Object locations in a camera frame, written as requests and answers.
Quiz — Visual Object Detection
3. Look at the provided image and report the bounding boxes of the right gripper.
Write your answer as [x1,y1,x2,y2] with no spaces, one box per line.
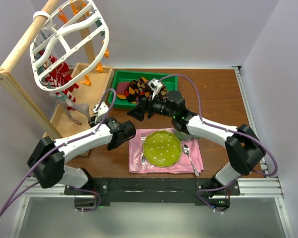
[127,90,176,122]

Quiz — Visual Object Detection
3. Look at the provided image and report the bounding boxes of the brown argyle sock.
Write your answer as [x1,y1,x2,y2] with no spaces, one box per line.
[129,77,152,102]
[156,85,168,101]

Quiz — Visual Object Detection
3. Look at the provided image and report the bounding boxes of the purple yellow striped sock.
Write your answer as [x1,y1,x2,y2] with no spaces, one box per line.
[116,82,130,100]

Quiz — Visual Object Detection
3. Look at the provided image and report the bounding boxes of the brown white striped sock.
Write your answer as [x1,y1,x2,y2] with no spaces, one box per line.
[65,103,91,125]

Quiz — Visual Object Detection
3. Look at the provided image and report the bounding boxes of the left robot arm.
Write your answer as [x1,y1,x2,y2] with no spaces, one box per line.
[27,118,136,194]

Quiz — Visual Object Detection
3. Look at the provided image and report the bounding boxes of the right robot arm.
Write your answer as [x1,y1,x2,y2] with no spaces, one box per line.
[127,91,267,195]

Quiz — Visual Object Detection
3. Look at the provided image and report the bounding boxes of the wooden hanger stand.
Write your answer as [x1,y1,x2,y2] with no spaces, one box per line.
[0,0,115,157]

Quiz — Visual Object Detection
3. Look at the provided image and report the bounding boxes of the white round sock hanger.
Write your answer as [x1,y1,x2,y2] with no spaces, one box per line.
[29,0,109,92]

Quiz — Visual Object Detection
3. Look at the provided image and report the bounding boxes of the black argyle sock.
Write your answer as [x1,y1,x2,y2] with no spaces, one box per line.
[124,86,140,104]

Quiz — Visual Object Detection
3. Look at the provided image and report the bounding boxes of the silver fork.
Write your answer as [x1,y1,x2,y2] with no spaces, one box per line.
[141,132,146,165]

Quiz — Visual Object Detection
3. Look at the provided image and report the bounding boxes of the green plastic tray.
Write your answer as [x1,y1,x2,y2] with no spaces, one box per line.
[111,70,178,109]

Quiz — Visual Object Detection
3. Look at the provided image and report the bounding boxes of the green scalloped plate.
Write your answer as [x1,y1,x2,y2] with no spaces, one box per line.
[144,130,182,167]

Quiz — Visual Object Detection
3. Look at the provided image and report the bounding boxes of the teal ceramic mug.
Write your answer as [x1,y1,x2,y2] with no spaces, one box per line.
[174,131,201,141]

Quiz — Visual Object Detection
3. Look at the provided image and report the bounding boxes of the red white striped sock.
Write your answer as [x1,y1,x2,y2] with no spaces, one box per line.
[50,89,76,111]

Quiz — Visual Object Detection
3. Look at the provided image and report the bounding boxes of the silver spoon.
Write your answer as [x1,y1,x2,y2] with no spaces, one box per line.
[182,144,199,176]

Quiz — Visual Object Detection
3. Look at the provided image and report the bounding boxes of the red patterned sock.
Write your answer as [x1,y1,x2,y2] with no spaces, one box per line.
[42,55,72,88]

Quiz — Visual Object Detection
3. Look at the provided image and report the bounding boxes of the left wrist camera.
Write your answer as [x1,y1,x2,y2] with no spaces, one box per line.
[91,102,109,124]

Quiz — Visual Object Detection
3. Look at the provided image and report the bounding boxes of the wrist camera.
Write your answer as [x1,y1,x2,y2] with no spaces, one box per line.
[148,78,163,100]
[91,102,109,124]

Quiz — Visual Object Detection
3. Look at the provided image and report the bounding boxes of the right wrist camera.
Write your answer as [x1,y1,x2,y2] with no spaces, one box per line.
[148,78,163,100]

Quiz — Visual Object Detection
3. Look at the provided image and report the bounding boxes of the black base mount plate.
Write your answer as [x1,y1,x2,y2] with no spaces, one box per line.
[64,178,239,211]

